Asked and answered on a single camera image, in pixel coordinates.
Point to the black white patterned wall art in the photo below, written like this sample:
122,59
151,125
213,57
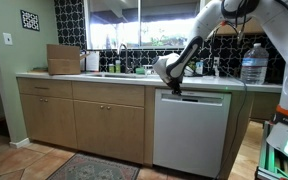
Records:
30,20

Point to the small white blue bottle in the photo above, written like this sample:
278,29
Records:
199,67

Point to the robot stand with green light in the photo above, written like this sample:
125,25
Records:
284,150

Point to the patterned floor rug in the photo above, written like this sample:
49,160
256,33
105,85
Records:
94,168

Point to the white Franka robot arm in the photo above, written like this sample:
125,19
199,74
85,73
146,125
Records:
277,23

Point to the green sponge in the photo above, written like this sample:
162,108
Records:
140,71

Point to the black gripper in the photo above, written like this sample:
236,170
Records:
176,84

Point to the large clear water bottle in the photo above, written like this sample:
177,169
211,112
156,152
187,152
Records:
254,65

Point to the kitchen window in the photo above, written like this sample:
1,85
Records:
144,23

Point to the white kitchen countertop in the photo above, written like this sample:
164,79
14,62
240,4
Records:
134,80

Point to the kitchen sink basin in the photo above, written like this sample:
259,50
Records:
117,75

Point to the white Bosch dishwasher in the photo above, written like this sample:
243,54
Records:
190,136

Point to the light wooden base cabinet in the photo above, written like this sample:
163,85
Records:
149,133

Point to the white wall outlet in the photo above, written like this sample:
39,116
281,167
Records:
216,61

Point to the metal kitchen faucet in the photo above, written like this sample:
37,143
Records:
126,56

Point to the small green jar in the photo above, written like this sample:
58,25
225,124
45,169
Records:
111,68

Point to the wooden cabinet door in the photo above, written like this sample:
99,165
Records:
30,120
89,128
125,133
61,123

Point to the flat wooden board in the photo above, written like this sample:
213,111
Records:
37,70

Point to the green soap bottle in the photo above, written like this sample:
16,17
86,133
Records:
117,66

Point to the white light switch plate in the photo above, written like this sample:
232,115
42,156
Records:
7,38

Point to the plain wooden panel front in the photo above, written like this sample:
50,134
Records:
109,94

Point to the brown cardboard box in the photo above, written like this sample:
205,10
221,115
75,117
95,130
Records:
63,60

